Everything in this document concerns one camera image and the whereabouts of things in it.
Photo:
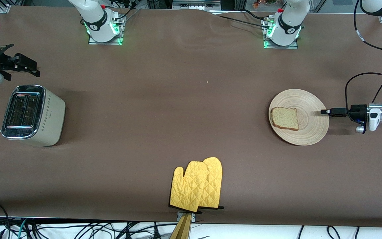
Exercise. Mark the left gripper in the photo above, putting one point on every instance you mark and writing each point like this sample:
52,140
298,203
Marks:
357,112

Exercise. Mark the round wooden plate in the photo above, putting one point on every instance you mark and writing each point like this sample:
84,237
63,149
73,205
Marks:
312,126

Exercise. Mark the slice of bread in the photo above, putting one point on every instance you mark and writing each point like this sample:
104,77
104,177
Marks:
285,119

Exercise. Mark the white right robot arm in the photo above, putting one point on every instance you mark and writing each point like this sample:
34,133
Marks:
95,16

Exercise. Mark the white chrome toaster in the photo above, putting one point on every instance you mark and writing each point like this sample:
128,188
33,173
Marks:
50,116

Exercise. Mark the silver aluminium extrusion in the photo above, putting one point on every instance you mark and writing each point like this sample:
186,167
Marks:
10,5

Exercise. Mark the colourful background object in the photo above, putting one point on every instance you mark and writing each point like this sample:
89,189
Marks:
267,3

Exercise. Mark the yellow quilted oven mitt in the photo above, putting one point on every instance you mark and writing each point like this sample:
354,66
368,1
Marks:
215,179
187,189

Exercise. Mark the brown table cover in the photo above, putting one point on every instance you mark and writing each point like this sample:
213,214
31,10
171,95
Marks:
177,83

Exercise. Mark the wooden stick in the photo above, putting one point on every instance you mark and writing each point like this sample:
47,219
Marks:
182,230

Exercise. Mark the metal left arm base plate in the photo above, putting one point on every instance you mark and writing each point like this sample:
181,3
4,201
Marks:
293,46

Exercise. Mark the aluminium frame rail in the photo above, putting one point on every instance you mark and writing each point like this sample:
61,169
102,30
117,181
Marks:
196,4

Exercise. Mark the small metal bracket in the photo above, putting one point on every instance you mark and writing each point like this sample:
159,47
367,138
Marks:
193,217

